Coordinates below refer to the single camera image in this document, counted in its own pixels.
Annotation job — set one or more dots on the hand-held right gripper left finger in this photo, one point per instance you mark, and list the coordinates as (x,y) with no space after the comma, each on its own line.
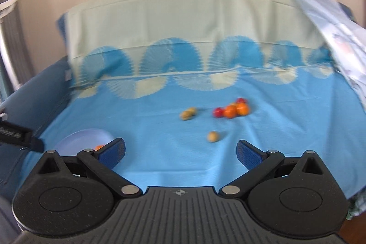
(113,153)

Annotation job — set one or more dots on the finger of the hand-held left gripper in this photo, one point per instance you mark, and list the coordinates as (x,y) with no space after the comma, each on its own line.
(20,136)

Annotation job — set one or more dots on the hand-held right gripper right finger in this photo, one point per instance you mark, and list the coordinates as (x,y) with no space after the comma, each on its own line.
(248,156)

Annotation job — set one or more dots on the light purple plastic bowl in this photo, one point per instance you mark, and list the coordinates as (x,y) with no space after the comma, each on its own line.
(75,142)

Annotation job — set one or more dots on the orange mandarin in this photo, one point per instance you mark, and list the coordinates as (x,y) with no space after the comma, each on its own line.
(230,112)
(99,147)
(242,109)

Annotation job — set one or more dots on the dark blue cloth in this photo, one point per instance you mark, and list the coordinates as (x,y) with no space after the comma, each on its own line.
(31,101)

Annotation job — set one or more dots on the red tomato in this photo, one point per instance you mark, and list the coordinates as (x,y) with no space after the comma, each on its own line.
(241,100)
(218,112)

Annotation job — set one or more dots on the blue fan-print bedsheet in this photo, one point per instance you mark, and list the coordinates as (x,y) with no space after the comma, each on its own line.
(177,84)

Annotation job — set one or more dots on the white metal rack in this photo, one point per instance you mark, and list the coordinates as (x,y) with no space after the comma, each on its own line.
(7,41)

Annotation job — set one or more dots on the pale blue patterned blanket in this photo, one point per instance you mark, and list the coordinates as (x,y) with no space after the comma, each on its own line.
(340,38)

